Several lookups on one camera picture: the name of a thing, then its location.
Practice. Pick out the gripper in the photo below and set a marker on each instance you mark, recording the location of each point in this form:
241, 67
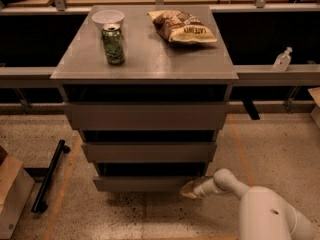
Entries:
201, 187

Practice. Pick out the grey bottom drawer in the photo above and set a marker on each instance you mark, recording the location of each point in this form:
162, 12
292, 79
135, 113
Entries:
146, 177

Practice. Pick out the grey drawer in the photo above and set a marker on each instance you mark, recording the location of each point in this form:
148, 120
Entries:
186, 116
146, 177
149, 153

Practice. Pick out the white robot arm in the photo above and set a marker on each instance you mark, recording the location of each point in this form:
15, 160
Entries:
263, 214

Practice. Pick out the grey middle drawer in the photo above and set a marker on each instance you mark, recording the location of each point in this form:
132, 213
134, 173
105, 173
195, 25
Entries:
149, 153

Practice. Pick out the grey drawer cabinet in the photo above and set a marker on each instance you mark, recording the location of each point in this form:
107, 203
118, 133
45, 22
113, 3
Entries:
154, 72

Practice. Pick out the grey top drawer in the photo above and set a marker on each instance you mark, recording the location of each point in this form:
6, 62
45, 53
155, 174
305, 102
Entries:
186, 116

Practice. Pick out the black metal bar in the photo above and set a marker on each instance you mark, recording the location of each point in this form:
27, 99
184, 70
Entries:
40, 205

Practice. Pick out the clear sanitizer bottle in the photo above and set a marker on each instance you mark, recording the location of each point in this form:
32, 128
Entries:
283, 60

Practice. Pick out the brown chip bag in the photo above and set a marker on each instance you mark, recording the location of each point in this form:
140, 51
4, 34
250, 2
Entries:
180, 27

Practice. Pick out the cardboard box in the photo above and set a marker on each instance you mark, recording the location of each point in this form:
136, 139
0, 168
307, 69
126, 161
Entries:
15, 187

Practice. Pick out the green soda can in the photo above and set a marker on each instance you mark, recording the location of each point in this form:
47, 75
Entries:
112, 37

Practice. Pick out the white bowl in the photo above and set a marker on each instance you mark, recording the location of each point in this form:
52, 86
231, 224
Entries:
108, 17

